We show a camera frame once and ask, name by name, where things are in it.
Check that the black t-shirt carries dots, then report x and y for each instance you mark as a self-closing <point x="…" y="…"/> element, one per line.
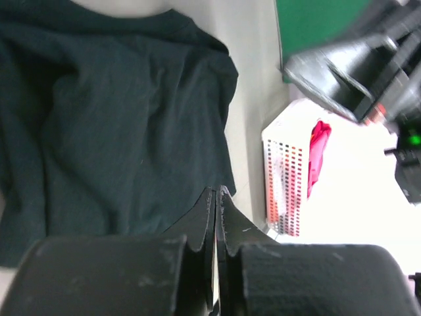
<point x="108" y="125"/>

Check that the green ring binder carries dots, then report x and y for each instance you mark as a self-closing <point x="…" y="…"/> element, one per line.
<point x="308" y="24"/>

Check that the magenta t-shirt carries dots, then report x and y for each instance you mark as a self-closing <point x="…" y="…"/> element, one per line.
<point x="318" y="142"/>

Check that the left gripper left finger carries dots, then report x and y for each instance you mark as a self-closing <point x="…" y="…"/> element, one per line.
<point x="166" y="274"/>

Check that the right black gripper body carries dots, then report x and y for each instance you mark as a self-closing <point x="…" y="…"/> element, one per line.
<point x="391" y="76"/>

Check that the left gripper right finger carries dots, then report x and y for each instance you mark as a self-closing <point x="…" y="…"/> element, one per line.
<point x="259" y="276"/>

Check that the white plastic basket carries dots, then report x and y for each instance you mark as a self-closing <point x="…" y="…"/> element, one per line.
<point x="356" y="198"/>

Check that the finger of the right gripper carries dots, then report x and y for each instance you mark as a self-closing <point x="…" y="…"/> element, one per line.
<point x="339" y="76"/>

